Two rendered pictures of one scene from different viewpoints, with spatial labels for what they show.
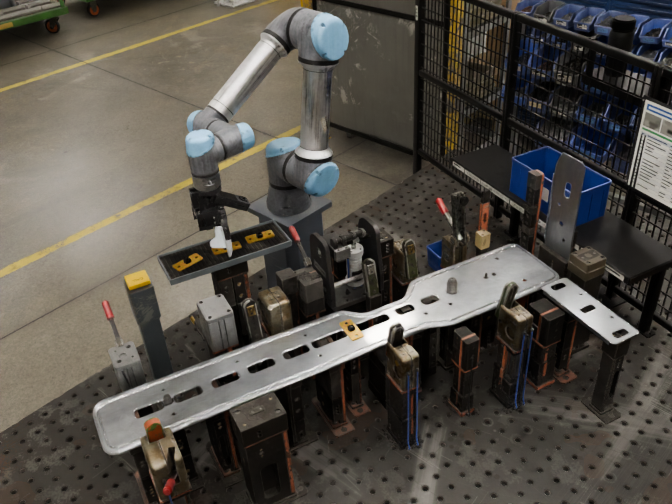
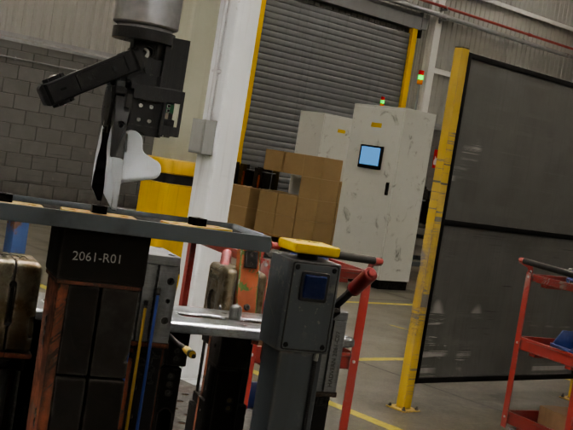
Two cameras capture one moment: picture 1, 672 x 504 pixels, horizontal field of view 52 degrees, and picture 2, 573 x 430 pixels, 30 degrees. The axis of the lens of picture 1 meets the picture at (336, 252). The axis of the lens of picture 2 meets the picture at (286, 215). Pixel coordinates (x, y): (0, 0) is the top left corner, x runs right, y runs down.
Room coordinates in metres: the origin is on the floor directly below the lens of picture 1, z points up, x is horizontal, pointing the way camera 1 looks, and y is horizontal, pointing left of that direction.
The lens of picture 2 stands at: (2.88, 0.60, 1.26)
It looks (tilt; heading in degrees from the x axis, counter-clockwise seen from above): 3 degrees down; 184
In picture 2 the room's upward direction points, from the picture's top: 9 degrees clockwise
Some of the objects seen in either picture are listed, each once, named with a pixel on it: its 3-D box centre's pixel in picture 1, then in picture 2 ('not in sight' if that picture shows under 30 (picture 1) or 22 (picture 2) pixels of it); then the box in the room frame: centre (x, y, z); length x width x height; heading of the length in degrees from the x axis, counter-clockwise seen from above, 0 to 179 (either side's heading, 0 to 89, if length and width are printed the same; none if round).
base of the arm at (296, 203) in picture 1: (287, 190); not in sight; (2.01, 0.15, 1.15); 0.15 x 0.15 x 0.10
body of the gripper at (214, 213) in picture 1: (208, 205); (142, 84); (1.67, 0.34, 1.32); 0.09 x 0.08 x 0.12; 111
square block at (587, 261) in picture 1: (579, 301); not in sight; (1.67, -0.75, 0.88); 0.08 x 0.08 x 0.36; 25
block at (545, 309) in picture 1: (540, 344); not in sight; (1.53, -0.60, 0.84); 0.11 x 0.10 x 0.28; 25
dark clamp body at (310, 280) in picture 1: (313, 324); not in sight; (1.63, 0.08, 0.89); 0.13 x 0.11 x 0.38; 25
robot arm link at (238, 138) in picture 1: (229, 139); not in sight; (1.75, 0.27, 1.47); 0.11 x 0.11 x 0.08; 40
